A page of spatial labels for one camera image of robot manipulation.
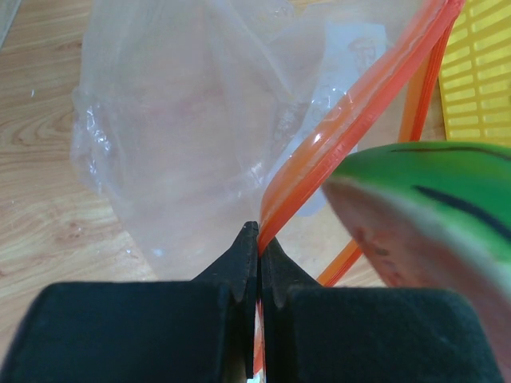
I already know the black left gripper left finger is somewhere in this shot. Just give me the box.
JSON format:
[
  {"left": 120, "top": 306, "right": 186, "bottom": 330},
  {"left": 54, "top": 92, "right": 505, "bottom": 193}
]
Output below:
[{"left": 1, "top": 222, "right": 259, "bottom": 382}]

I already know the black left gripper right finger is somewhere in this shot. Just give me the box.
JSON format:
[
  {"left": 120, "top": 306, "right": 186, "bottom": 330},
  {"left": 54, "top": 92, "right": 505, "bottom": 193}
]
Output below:
[{"left": 259, "top": 240, "right": 503, "bottom": 382}]

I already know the yellow plastic basket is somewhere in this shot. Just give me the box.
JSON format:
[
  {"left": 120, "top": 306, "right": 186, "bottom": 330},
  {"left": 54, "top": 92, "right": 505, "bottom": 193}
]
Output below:
[{"left": 439, "top": 0, "right": 510, "bottom": 146}]

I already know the clear zip bag orange zipper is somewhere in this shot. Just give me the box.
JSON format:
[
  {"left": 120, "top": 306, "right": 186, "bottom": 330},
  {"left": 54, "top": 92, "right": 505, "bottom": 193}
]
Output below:
[{"left": 70, "top": 0, "right": 467, "bottom": 288}]

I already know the watermelon slice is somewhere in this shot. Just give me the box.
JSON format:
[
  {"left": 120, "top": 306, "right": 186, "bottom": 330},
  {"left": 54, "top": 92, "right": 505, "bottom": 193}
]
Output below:
[{"left": 321, "top": 140, "right": 511, "bottom": 292}]

